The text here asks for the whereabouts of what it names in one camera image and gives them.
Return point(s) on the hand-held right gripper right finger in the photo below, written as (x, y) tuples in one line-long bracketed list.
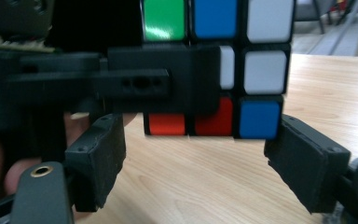
[(307, 168)]

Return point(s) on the multicoloured puzzle cube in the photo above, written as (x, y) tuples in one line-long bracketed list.
[(264, 71)]

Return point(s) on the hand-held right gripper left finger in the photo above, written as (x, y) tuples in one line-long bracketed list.
[(96, 161)]

